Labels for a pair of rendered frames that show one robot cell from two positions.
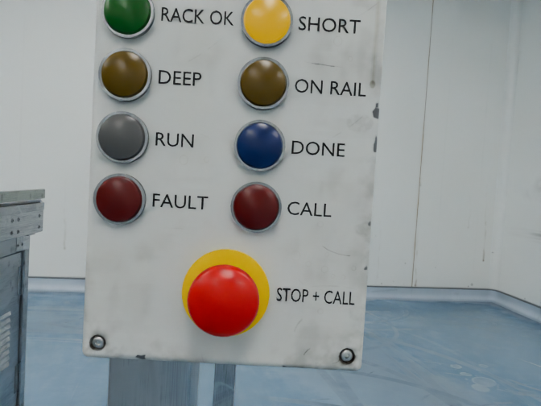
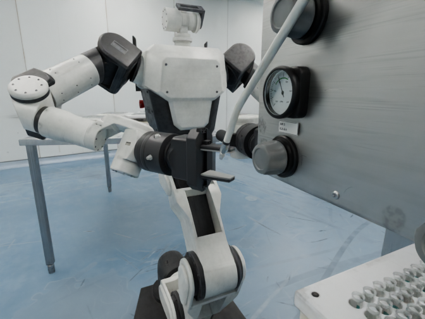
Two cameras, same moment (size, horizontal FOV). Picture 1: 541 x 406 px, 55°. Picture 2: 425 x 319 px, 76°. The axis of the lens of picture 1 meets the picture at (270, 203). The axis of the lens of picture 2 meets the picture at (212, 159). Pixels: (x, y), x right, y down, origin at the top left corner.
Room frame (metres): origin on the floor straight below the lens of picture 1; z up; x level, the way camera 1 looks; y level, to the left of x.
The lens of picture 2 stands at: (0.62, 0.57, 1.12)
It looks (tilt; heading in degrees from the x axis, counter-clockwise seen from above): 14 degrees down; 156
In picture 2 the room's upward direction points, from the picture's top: straight up
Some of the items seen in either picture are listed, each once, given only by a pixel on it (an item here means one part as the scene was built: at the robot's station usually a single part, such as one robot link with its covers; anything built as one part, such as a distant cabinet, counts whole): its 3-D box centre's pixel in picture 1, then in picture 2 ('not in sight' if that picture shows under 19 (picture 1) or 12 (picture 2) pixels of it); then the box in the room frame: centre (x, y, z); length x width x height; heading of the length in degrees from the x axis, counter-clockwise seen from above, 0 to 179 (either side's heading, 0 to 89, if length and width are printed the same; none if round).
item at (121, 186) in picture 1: (118, 199); not in sight; (0.30, 0.09, 0.94); 0.03 x 0.01 x 0.03; 91
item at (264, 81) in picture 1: (263, 83); not in sight; (0.30, 0.01, 1.01); 0.03 x 0.01 x 0.03; 91
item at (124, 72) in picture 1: (124, 74); not in sight; (0.30, 0.09, 1.01); 0.03 x 0.01 x 0.03; 91
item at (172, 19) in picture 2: not in sight; (180, 25); (-0.28, 0.86, 1.32); 0.10 x 0.07 x 0.09; 91
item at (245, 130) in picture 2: not in sight; (264, 144); (0.07, 0.95, 0.99); 0.12 x 0.10 x 0.13; 173
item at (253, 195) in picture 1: (256, 207); not in sight; (0.30, 0.01, 0.94); 0.03 x 0.01 x 0.03; 91
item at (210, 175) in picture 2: not in sight; (217, 178); (0.18, 0.78, 0.95); 0.06 x 0.03 x 0.02; 33
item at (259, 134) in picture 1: (259, 145); not in sight; (0.30, 0.01, 0.98); 0.03 x 0.01 x 0.03; 91
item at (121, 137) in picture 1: (121, 137); not in sight; (0.30, 0.09, 0.98); 0.03 x 0.01 x 0.03; 91
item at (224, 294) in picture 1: (225, 295); not in sight; (0.30, 0.02, 0.89); 0.04 x 0.04 x 0.04; 1
